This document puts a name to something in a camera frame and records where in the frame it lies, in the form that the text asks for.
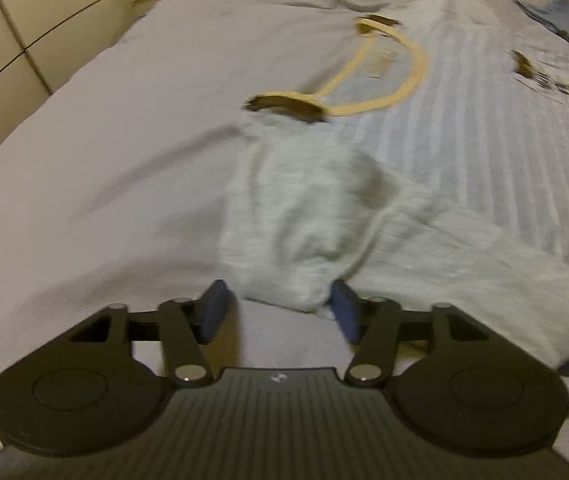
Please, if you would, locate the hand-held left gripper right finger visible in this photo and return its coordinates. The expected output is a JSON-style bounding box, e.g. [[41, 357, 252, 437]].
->
[[329, 280, 491, 389]]

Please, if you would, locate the bed with grey sheet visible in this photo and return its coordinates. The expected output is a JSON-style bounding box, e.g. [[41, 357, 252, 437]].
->
[[0, 0, 569, 466]]

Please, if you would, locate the white striped t-shirt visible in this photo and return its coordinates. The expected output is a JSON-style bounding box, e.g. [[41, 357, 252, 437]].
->
[[218, 0, 569, 377]]

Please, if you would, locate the blue cloth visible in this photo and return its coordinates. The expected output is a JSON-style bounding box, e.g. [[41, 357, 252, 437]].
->
[[508, 0, 569, 61]]

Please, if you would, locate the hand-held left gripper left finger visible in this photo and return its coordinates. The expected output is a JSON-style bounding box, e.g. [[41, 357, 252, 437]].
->
[[67, 279, 238, 389]]

